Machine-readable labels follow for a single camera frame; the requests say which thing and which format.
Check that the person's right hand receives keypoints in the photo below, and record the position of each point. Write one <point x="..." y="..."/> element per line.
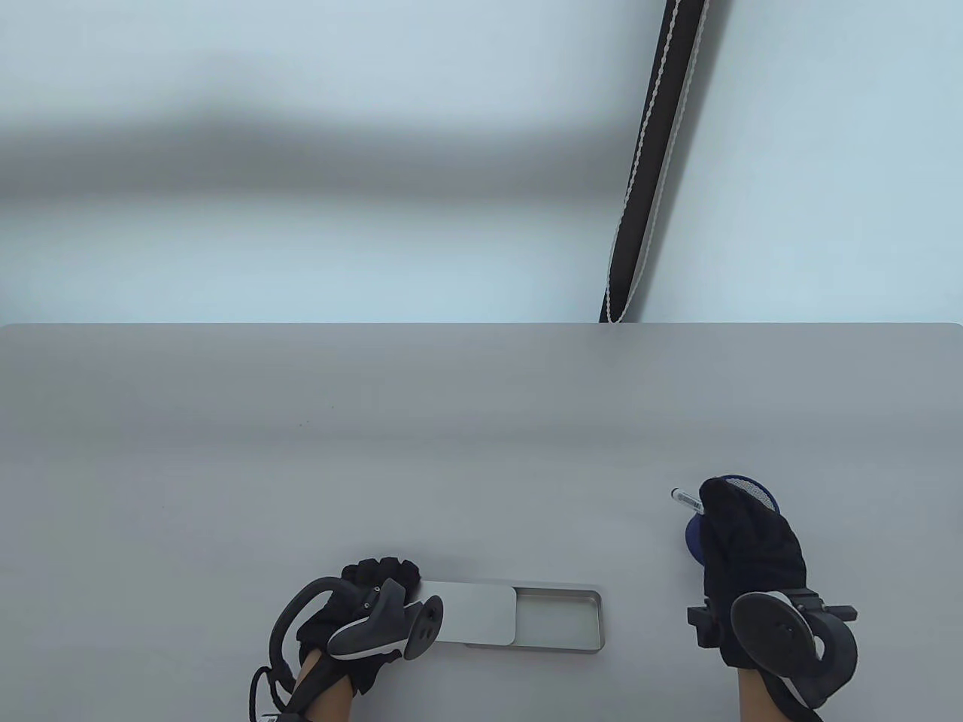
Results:
<point x="752" y="549"/>

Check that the person's left hand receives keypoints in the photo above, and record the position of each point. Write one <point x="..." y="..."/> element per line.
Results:
<point x="385" y="571"/>

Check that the black marker pen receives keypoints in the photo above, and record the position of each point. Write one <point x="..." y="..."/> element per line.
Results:
<point x="686" y="499"/>

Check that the silver sliding box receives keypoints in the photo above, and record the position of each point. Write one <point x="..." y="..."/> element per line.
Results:
<point x="474" y="613"/>

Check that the person's right forearm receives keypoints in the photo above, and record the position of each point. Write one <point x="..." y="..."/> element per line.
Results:
<point x="756" y="699"/>

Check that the person's left forearm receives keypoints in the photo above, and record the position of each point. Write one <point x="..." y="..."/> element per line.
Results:
<point x="323" y="696"/>

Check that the blue mesh pen cup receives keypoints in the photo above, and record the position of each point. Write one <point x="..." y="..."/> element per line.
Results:
<point x="694" y="538"/>

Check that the grey hand controller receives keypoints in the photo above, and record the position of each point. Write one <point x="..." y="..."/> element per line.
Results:
<point x="767" y="628"/>
<point x="372" y="630"/>

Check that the black labelled wrist unit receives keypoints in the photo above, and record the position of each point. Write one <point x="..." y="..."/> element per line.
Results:
<point x="278" y="717"/>

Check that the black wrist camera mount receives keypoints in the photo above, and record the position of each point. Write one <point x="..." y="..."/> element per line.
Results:
<point x="703" y="624"/>

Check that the black window frame post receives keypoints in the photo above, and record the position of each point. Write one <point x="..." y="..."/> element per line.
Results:
<point x="662" y="113"/>

